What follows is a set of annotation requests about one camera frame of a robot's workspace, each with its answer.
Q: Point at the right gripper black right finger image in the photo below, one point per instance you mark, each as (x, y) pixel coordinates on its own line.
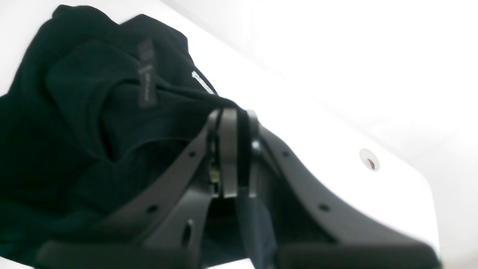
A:
(292, 221)

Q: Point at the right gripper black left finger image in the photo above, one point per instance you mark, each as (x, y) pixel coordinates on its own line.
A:
(162, 227)

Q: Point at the black printed T-shirt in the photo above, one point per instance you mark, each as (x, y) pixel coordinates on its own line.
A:
(97, 111)

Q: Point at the right table cable grommet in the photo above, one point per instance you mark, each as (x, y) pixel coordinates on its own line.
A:
(369, 159)

